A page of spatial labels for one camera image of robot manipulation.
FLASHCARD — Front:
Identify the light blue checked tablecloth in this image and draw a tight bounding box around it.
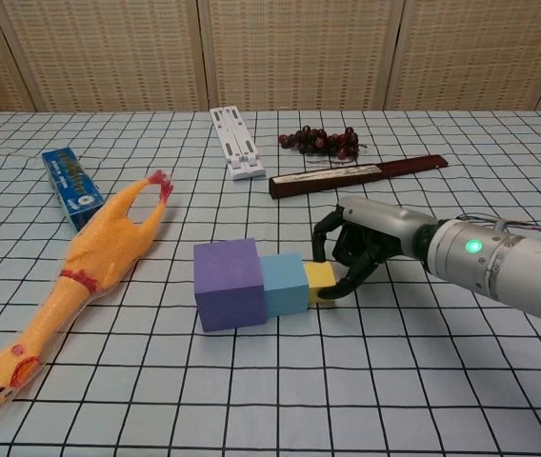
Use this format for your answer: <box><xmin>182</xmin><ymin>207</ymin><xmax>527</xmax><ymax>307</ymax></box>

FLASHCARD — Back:
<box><xmin>0</xmin><ymin>110</ymin><xmax>541</xmax><ymax>457</ymax></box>

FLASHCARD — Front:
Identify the white folding stand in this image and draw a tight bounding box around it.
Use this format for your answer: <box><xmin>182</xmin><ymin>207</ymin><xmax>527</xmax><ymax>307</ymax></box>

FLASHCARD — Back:
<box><xmin>209</xmin><ymin>107</ymin><xmax>267</xmax><ymax>182</ymax></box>

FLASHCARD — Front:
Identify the large purple foam cube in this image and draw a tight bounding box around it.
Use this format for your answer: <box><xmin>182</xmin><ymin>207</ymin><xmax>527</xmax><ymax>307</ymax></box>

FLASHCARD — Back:
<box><xmin>192</xmin><ymin>237</ymin><xmax>267</xmax><ymax>332</ymax></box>

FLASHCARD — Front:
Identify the yellow rubber chicken toy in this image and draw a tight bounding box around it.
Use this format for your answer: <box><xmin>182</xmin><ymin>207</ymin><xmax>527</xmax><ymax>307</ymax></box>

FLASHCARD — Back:
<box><xmin>0</xmin><ymin>169</ymin><xmax>175</xmax><ymax>421</ymax></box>

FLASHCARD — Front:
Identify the thin arm wire bundle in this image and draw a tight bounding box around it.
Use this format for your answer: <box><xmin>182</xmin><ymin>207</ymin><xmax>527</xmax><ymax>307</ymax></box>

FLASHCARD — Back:
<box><xmin>455</xmin><ymin>214</ymin><xmax>541</xmax><ymax>242</ymax></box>

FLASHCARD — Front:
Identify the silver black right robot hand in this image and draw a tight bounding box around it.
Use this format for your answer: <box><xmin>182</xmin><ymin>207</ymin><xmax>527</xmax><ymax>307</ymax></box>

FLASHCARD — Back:
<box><xmin>311</xmin><ymin>196</ymin><xmax>436</xmax><ymax>300</ymax></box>

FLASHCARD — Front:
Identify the light blue foam cube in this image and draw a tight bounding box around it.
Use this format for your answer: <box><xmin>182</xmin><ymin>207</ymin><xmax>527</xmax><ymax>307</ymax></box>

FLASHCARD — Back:
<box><xmin>259</xmin><ymin>252</ymin><xmax>310</xmax><ymax>318</ymax></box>

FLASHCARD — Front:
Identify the small yellow foam cube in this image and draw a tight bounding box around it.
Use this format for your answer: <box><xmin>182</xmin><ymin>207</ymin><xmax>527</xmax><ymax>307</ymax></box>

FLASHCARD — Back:
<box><xmin>304</xmin><ymin>260</ymin><xmax>337</xmax><ymax>304</ymax></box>

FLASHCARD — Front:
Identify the dark red folded fan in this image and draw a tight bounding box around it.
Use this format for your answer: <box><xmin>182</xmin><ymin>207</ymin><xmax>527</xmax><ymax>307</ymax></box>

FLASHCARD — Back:
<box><xmin>269</xmin><ymin>153</ymin><xmax>449</xmax><ymax>200</ymax></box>

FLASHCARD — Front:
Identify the dark red grape bunch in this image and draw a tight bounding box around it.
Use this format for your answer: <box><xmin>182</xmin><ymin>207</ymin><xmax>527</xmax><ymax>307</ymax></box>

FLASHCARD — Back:
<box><xmin>278</xmin><ymin>125</ymin><xmax>367</xmax><ymax>159</ymax></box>

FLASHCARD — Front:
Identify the blue printed cardboard box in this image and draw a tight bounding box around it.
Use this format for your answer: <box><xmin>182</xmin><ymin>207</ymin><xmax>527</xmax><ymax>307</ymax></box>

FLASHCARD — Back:
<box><xmin>41</xmin><ymin>148</ymin><xmax>106</xmax><ymax>232</ymax></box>

